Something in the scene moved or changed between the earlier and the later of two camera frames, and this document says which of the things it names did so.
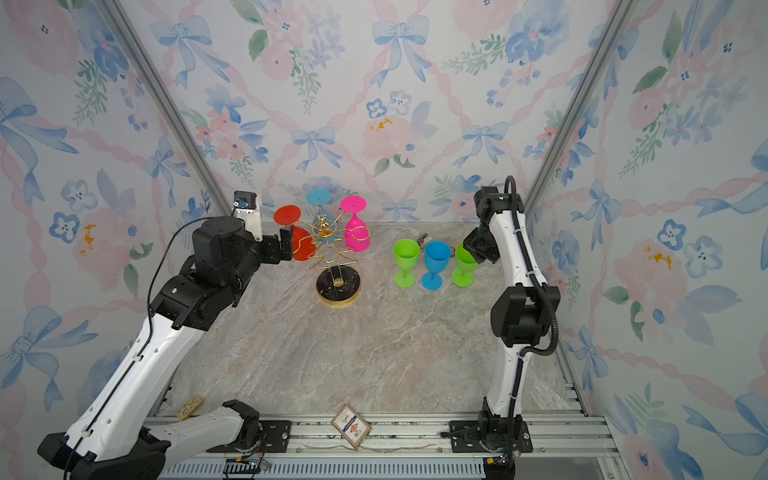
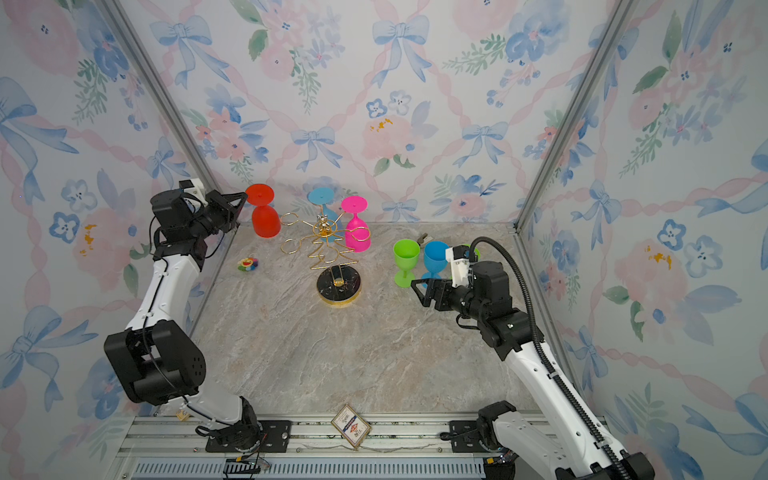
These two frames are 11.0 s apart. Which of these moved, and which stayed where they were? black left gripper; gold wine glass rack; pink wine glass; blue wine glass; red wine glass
Moved: black left gripper; red wine glass
Stayed: pink wine glass; gold wine glass rack; blue wine glass
